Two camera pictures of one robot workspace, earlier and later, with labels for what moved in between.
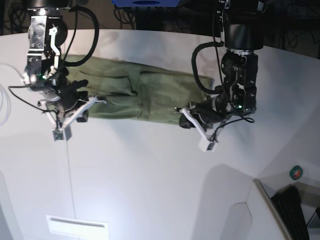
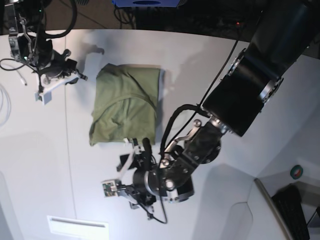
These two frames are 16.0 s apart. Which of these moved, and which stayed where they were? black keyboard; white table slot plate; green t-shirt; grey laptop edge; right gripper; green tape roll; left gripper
Moved: left gripper; right gripper; green t-shirt
Stayed: white table slot plate; black keyboard; green tape roll; grey laptop edge
